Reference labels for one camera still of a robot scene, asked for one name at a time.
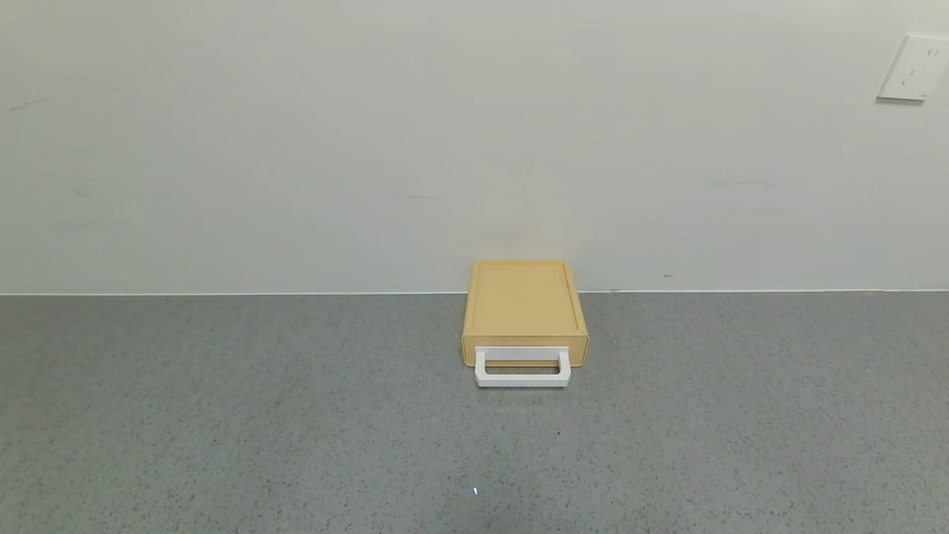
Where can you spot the yellow drawer case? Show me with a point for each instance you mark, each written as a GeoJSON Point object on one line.
{"type": "Point", "coordinates": [523, 304]}

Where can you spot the white wall socket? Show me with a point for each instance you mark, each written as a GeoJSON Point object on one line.
{"type": "Point", "coordinates": [913, 68]}

